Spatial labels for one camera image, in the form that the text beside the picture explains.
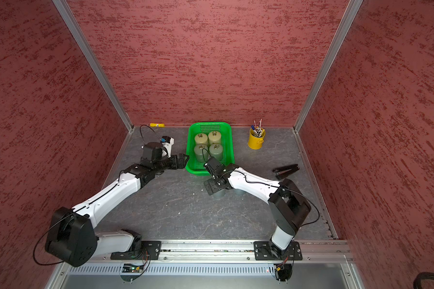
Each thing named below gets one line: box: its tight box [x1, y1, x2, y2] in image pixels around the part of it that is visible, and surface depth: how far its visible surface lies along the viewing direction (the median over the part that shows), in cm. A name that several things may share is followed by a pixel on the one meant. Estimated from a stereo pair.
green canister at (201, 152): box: [194, 143, 209, 163], surface depth 102 cm
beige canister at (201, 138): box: [194, 133, 208, 145], surface depth 106 cm
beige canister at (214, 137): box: [207, 130, 222, 144], surface depth 108 cm
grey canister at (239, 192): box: [233, 188, 247, 196], surface depth 92 cm
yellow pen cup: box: [247, 128, 266, 150], surface depth 106 cm
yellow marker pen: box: [149, 122, 166, 128], surface depth 124 cm
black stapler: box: [272, 163, 301, 181], surface depth 100 cm
